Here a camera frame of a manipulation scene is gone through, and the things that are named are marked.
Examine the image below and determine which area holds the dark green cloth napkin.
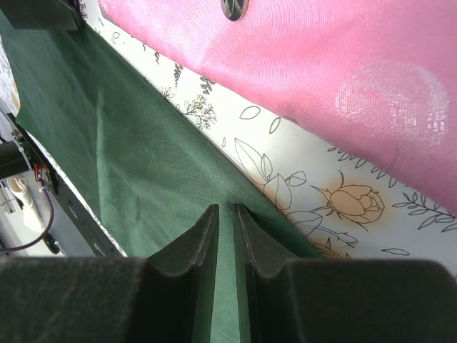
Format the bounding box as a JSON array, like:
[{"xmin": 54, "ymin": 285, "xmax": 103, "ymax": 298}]
[{"xmin": 1, "ymin": 17, "xmax": 316, "ymax": 342}]

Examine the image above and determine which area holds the pink rose placemat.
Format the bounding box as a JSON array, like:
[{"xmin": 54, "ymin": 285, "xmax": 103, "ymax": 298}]
[{"xmin": 99, "ymin": 0, "xmax": 456, "ymax": 212}]

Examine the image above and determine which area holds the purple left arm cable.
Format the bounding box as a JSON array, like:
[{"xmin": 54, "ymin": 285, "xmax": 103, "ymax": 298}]
[{"xmin": 0, "ymin": 185, "xmax": 55, "ymax": 253}]

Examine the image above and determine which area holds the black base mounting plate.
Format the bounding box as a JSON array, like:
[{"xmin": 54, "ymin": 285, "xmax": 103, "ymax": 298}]
[{"xmin": 4, "ymin": 113, "xmax": 126, "ymax": 257}]

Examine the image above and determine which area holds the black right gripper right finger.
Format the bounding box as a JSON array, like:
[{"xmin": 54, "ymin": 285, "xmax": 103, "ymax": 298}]
[{"xmin": 233, "ymin": 204, "xmax": 456, "ymax": 342}]

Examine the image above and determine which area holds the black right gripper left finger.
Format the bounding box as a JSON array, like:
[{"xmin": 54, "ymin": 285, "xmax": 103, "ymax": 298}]
[{"xmin": 1, "ymin": 204, "xmax": 219, "ymax": 342}]

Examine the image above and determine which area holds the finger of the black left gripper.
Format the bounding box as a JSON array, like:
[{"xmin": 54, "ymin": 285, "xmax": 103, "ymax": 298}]
[{"xmin": 1, "ymin": 0, "xmax": 81, "ymax": 31}]

